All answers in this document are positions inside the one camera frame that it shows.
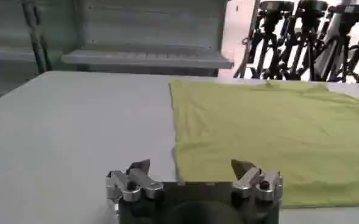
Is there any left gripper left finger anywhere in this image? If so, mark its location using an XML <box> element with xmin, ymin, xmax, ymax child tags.
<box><xmin>105</xmin><ymin>158</ymin><xmax>164</xmax><ymax>203</ymax></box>

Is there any yellow-green shirt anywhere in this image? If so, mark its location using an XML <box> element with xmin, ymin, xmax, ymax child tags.
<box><xmin>169</xmin><ymin>79</ymin><xmax>359</xmax><ymax>209</ymax></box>

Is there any dark metal post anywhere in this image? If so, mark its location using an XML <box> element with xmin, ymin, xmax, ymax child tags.
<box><xmin>20</xmin><ymin>0</ymin><xmax>54</xmax><ymax>75</ymax></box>

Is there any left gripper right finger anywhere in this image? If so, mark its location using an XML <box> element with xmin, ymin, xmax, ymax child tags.
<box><xmin>230</xmin><ymin>159</ymin><xmax>283</xmax><ymax>203</ymax></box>

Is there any grey metal shelf unit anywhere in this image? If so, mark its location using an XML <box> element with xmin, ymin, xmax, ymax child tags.
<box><xmin>62</xmin><ymin>0</ymin><xmax>235</xmax><ymax>77</ymax></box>

